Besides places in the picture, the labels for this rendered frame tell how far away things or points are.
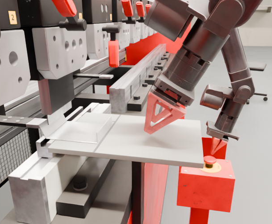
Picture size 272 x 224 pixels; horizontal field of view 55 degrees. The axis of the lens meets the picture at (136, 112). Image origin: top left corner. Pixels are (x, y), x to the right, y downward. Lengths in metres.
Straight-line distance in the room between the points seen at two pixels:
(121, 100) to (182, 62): 0.56
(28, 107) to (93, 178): 0.40
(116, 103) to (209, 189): 0.43
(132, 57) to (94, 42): 2.11
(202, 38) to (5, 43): 0.26
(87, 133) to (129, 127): 0.09
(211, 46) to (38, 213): 0.39
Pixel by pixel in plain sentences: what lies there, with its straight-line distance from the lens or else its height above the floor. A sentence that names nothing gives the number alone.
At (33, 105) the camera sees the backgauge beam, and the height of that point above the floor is 0.95.
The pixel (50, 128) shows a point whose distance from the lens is 0.52.
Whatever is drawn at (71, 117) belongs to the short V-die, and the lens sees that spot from 0.61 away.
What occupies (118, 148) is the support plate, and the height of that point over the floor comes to 1.00.
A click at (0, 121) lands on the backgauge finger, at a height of 1.00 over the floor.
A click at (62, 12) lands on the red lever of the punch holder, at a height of 1.22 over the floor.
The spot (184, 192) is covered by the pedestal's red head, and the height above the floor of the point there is 0.71.
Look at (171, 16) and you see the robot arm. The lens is 0.41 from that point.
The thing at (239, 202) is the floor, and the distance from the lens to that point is 2.03.
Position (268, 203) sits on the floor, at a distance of 2.10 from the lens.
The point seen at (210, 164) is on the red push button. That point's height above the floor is 0.79.
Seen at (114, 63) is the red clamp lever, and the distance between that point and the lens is 0.63.
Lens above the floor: 1.21
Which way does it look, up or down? 20 degrees down
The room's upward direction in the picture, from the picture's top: straight up
